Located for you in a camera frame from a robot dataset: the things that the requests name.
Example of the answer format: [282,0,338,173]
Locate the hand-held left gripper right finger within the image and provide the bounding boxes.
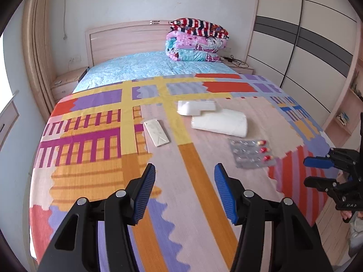
[214,163,334,272]

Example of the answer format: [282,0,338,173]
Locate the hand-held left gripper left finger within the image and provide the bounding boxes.
[37,163,156,272]

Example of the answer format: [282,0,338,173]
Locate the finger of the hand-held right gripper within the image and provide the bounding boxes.
[303,148,348,171]
[304,176,340,192]

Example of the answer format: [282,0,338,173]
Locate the colourful patchwork blanket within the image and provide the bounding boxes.
[29,74,331,272]

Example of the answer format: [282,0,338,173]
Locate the silver pill blister pack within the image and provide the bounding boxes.
[228,138,276,168]

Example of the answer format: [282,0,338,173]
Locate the person's light clothing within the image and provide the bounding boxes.
[347,218,363,262]

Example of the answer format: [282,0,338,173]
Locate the flat white packet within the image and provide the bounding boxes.
[143,119,171,147]

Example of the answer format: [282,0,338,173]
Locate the wooden corner shelf unit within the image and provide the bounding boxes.
[323,20,363,137]

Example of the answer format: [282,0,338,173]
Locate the white tissue pack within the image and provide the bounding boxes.
[191,109,248,137]

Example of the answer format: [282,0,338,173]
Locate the white rectangular box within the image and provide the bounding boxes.
[177,100,216,117]

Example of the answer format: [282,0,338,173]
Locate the wooden nightstand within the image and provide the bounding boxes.
[50,66,89,104]
[221,59,255,76]

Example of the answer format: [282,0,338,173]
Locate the white sliding door wardrobe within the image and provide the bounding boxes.
[246,0,359,126]

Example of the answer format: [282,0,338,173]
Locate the pink and blue folded quilt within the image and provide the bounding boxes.
[165,31,228,63]

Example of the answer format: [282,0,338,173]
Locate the wooden headboard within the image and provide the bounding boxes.
[85,20,178,67]

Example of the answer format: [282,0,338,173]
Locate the striped folded blanket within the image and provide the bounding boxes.
[169,18,230,39]

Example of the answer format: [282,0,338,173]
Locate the beige curtain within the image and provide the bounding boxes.
[23,0,64,114]

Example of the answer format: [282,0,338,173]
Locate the window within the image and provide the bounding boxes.
[0,31,14,112]

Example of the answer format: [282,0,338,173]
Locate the black charger cables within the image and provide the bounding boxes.
[221,55,250,68]

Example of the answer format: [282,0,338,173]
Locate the white hanging power cord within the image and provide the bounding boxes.
[63,0,72,40]

